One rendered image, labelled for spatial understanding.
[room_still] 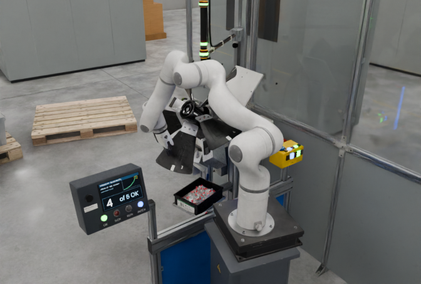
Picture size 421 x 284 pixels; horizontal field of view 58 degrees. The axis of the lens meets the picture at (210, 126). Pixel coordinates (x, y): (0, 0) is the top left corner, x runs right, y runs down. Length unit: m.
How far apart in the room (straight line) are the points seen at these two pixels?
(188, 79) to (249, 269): 0.77
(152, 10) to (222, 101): 8.80
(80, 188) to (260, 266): 0.74
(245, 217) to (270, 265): 0.21
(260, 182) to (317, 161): 1.15
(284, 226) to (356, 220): 0.97
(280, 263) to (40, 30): 6.29
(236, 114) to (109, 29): 6.35
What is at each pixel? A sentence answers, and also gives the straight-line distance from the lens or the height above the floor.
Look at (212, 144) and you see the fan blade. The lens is 1.94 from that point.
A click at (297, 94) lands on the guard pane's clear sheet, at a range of 2.55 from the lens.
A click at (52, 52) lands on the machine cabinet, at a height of 0.43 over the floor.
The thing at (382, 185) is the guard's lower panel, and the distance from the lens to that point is 2.33.
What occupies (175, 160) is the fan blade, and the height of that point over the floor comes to 0.98.
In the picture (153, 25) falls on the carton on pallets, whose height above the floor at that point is 0.35.
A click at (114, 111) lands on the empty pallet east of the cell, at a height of 0.14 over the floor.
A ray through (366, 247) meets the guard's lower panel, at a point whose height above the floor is 0.41.
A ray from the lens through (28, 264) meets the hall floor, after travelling 3.17.
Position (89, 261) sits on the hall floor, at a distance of 3.04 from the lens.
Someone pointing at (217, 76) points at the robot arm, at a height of 1.57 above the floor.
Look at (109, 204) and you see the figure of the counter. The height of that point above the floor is 1.16.
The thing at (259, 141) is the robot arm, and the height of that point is 1.42.
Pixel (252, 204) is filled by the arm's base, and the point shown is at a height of 1.14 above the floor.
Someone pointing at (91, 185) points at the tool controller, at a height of 1.25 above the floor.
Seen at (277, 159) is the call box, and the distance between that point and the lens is 2.07.
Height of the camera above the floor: 2.02
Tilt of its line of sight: 24 degrees down
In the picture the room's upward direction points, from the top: straight up
